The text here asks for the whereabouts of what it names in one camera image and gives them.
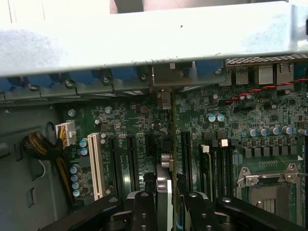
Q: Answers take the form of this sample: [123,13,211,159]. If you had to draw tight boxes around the black RAM slot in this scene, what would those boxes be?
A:
[214,131,233,202]

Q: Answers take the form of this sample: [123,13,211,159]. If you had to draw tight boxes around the long black expansion slot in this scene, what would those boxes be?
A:
[180,129,194,193]

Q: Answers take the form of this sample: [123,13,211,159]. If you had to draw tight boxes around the white PCI expansion slot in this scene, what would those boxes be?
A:
[87,131,107,202]

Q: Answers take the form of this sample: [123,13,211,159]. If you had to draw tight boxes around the short black expansion slot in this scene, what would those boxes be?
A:
[144,133,156,156]

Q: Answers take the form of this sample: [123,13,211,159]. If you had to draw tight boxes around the CPU socket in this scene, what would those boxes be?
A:
[236,163,308,231]

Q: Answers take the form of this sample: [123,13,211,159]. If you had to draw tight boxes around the green motherboard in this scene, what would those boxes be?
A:
[54,78,308,231]

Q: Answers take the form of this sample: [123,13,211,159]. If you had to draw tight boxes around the white power connector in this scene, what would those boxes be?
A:
[54,121,77,148]

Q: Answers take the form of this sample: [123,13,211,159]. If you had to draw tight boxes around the silver rear port block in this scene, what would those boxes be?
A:
[226,68,249,87]
[276,63,295,85]
[257,65,275,85]

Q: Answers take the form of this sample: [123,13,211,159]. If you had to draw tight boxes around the open black PC case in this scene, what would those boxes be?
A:
[0,0,308,231]

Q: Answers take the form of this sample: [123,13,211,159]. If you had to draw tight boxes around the braided power wire bundle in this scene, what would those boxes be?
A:
[21,131,76,207]

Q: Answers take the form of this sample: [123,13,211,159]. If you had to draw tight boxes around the red and black twisted wire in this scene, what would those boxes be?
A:
[225,77,308,104]

